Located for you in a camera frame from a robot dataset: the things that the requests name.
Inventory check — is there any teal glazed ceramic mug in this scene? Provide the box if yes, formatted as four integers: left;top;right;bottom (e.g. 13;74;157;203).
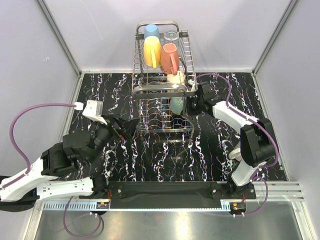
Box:
169;97;185;116

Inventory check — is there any green interior white mug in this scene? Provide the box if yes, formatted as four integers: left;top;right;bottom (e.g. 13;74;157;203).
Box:
166;71;186;84

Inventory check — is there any pink handled white mug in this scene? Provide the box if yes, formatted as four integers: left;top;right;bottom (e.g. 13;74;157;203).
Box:
160;43;180;76

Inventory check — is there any orange interior white mug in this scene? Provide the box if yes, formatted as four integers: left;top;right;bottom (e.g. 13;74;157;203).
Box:
228;148;242;162

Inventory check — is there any pale yellow mug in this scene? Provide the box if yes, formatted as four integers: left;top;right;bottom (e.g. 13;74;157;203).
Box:
143;36;162;69

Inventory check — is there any clear glass tumbler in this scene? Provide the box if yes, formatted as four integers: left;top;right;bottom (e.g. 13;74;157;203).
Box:
163;30;180;47

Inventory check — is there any light blue plastic cup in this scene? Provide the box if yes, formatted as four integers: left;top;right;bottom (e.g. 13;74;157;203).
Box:
144;24;161;40

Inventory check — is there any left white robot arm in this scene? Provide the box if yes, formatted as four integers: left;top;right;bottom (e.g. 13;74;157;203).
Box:
0;115;139;213

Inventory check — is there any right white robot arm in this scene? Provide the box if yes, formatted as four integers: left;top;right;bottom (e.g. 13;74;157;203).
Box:
187;82;279;199

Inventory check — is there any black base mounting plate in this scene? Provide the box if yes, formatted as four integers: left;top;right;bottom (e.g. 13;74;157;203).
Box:
79;180;256;201

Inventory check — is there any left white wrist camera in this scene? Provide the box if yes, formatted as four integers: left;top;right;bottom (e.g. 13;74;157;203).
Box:
74;99;108;125

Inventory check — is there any steel wire dish rack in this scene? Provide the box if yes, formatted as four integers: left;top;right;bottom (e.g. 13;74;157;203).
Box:
131;20;196;137

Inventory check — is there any white slotted cable duct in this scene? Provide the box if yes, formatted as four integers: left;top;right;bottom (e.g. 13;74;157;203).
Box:
44;200;111;212

